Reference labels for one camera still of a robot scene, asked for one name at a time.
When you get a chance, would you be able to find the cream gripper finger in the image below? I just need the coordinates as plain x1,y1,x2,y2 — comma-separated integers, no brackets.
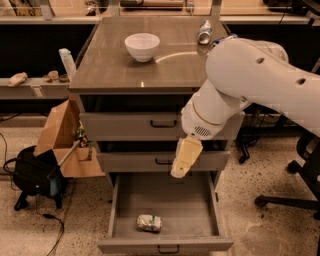
170,137,203,178

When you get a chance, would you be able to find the crushed 7up can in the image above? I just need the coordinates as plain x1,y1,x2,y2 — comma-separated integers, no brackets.
137,214,162,232

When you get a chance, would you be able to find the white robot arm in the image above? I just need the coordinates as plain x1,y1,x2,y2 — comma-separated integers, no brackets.
171,38,320,178

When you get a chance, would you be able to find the bottom grey drawer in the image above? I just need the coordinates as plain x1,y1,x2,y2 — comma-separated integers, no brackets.
98,172,233,256

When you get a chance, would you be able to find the grey drawer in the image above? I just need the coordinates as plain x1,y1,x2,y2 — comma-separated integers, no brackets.
79,110,246,142
98,172,233,256
97,151,230,173

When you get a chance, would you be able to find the middle grey drawer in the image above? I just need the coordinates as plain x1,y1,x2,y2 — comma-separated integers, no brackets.
97,151,230,173

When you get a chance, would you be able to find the grey drawer cabinet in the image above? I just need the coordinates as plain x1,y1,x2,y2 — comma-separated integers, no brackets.
68,15,257,188

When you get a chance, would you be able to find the top grey drawer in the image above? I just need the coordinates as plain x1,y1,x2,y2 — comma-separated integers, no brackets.
79,110,246,142

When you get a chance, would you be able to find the blue pepsi can lying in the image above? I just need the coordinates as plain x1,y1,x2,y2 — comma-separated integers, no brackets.
211,33,239,47

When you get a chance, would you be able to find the silver blue upright can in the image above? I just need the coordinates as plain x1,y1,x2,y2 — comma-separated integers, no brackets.
198,20,212,45

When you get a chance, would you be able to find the white ceramic bowl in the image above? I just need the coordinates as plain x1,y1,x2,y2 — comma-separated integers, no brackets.
125,33,160,62

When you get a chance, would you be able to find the black office chair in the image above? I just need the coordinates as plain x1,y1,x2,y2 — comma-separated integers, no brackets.
254,131,320,220

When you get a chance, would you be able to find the brown cardboard box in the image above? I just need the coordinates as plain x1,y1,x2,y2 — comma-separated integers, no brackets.
34,99,105,178

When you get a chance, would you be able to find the white plastic bottle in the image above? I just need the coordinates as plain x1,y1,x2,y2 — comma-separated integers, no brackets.
59,48,76,80

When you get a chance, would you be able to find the black bag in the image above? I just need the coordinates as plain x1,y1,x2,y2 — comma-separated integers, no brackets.
13,146,66,211

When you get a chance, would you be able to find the grey side shelf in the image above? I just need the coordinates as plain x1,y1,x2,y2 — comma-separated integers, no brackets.
0,78,69,100

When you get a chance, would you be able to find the beige object on shelf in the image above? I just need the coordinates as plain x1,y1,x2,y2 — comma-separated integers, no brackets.
9,72,28,87

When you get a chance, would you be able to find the black floor cable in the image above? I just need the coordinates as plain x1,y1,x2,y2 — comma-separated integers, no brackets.
35,194,65,256

